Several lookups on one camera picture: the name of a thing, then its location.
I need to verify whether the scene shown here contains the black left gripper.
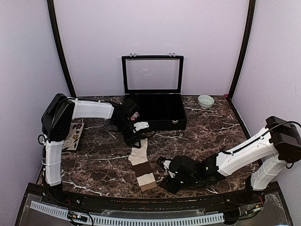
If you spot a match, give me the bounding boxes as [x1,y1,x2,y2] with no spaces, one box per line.
[112,118,141,148]

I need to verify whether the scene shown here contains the beige and brown sock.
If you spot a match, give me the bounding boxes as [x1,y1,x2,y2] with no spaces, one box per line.
[128,138,157,192]

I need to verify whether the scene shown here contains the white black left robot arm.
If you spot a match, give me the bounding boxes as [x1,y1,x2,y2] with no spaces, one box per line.
[38,93,141,186]

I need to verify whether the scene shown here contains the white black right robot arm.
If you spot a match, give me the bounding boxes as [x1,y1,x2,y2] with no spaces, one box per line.
[158,116,301,204]

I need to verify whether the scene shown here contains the black compartment storage box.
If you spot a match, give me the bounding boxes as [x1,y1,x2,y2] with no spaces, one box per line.
[126,94,187,131]

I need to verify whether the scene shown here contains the glass-panel black box lid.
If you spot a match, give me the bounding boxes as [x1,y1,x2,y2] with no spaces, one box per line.
[121,54,184,94]

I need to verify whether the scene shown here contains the floral square ceramic plate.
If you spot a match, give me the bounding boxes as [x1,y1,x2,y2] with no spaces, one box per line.
[63,122,84,151]

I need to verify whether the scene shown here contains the small green circuit board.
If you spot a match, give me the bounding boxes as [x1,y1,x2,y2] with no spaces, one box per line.
[67,212,87,222]

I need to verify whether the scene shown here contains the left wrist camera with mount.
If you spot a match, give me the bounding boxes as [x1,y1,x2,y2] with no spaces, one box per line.
[133,121,149,133]

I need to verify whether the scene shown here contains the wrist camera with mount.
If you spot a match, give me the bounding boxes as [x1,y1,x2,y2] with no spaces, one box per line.
[133,121,149,133]
[157,156,175,178]

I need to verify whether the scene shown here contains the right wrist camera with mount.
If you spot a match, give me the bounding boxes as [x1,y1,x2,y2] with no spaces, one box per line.
[157,156,175,178]

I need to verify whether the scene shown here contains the black left corner post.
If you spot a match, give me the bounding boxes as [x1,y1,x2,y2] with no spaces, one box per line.
[47,0,77,97]

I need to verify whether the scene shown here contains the black corner post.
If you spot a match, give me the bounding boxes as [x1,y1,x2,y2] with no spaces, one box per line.
[228,0,256,102]
[47,0,77,97]

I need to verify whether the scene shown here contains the white slotted cable duct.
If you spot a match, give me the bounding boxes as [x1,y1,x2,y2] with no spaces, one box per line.
[29,201,225,226]

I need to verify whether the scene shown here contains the black front rail frame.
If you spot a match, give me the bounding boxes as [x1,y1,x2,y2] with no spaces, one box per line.
[14,182,293,226]

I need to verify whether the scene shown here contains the black right corner post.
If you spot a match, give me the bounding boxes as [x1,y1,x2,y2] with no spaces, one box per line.
[228,0,256,102]

